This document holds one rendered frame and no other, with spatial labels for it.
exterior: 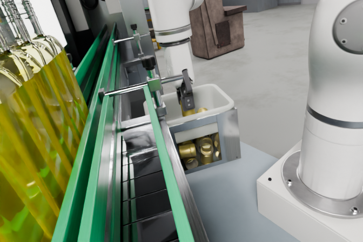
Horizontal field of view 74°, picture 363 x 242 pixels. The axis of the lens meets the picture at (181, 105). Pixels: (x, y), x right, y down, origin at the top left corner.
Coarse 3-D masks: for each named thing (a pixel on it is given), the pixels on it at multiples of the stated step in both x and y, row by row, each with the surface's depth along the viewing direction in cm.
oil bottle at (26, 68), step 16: (0, 64) 22; (16, 64) 22; (32, 64) 25; (32, 80) 23; (48, 80) 27; (32, 96) 23; (48, 96) 26; (48, 112) 25; (48, 128) 25; (64, 128) 28; (64, 144) 27; (64, 160) 27
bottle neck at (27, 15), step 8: (16, 0) 30; (24, 0) 31; (16, 8) 31; (24, 8) 31; (32, 8) 32; (24, 16) 31; (32, 16) 32; (24, 24) 32; (32, 24) 32; (32, 32) 32; (40, 32) 33
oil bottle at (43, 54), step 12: (12, 48) 27; (24, 48) 27; (36, 48) 28; (48, 48) 30; (48, 60) 29; (48, 72) 28; (60, 72) 32; (60, 84) 31; (60, 96) 30; (72, 108) 33; (72, 120) 32; (72, 132) 32
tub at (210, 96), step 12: (168, 96) 71; (204, 96) 74; (216, 96) 70; (228, 96) 63; (144, 108) 66; (168, 108) 72; (180, 108) 73; (216, 108) 59; (228, 108) 58; (168, 120) 72; (180, 120) 57
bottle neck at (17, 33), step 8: (0, 0) 25; (8, 0) 26; (0, 8) 26; (8, 8) 26; (0, 16) 26; (8, 16) 26; (16, 16) 27; (0, 24) 26; (8, 24) 26; (16, 24) 27; (8, 32) 27; (16, 32) 27; (24, 32) 28; (8, 40) 27; (16, 40) 27; (24, 40) 28
